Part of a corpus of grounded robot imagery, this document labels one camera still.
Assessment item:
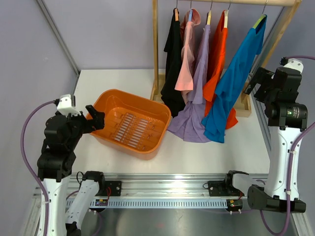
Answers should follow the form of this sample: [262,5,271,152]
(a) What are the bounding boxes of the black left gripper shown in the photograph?
[64,104,105,149]

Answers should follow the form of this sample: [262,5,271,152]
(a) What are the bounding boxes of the blue t shirt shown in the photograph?
[202,16,267,143]

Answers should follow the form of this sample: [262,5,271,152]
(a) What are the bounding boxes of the green clothes hanger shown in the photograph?
[253,0,269,29]

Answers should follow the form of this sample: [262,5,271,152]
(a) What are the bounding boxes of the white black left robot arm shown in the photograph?
[37,105,122,236]

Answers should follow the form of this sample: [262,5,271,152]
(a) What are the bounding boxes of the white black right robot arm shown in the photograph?
[207,67,308,213]

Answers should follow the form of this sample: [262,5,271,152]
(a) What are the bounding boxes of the orange t shirt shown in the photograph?
[203,11,228,116]

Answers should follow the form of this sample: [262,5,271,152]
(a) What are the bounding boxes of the cream clothes hanger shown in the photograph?
[223,0,232,29]

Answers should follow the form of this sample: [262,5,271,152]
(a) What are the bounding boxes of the black t shirt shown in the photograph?
[160,10,185,117]

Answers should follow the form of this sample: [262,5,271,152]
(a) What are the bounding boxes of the yellow clothes hanger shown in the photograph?
[206,1,213,25]

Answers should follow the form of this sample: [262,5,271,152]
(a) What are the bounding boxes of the purple t shirt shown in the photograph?
[168,25,211,143]

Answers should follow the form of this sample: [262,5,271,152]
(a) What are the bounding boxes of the pink t shirt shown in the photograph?
[175,8,201,94]

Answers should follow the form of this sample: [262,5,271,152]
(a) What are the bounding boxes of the light blue clothes hanger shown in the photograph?
[189,1,193,22]

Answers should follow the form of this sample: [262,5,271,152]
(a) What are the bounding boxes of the orange clothes hanger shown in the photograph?
[174,0,179,21]

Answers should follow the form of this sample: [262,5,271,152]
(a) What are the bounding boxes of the wooden clothes rack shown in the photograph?
[150,0,301,119]

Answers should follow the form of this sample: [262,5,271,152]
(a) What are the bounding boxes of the orange plastic basket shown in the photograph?
[91,89,172,160]

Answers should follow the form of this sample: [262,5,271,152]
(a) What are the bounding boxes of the right aluminium frame post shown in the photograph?
[248,7,285,82]

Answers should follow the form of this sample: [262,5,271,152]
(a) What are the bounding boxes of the aluminium frame post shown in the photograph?
[35,0,81,76]
[248,7,285,82]

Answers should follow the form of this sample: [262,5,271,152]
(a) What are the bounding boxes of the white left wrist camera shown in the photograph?
[57,94,82,117]

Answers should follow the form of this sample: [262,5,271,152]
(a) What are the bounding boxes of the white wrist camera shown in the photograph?
[280,58,304,73]
[57,94,82,117]

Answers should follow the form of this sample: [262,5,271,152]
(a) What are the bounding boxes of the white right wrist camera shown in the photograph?
[280,58,304,73]

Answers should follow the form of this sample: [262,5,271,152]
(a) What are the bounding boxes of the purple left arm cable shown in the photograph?
[20,99,60,236]

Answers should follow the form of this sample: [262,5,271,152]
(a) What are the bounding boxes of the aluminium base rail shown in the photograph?
[33,173,271,209]

